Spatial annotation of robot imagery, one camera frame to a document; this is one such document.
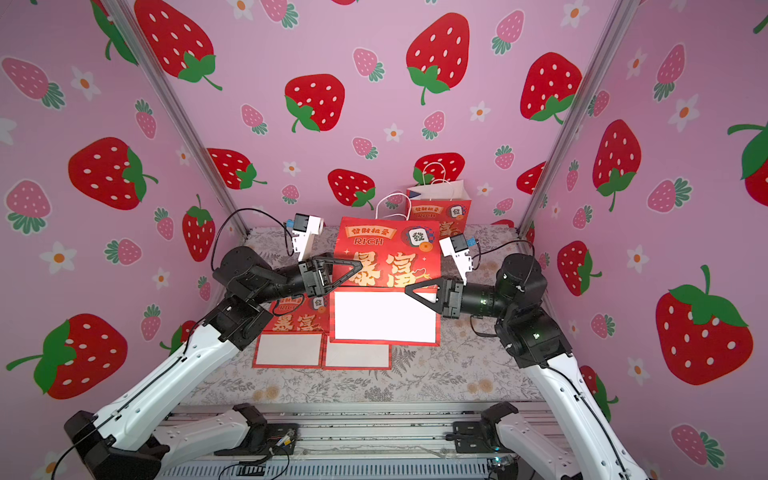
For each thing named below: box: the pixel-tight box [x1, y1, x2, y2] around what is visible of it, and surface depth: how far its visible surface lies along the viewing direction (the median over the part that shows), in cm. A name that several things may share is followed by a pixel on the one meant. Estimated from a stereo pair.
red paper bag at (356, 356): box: [322, 341, 392, 370], surface depth 88 cm
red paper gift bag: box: [252, 294, 331, 369], surface depth 89 cm
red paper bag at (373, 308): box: [330, 217, 442, 347], surface depth 55 cm
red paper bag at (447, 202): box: [406, 179, 472, 239], surface depth 100 cm
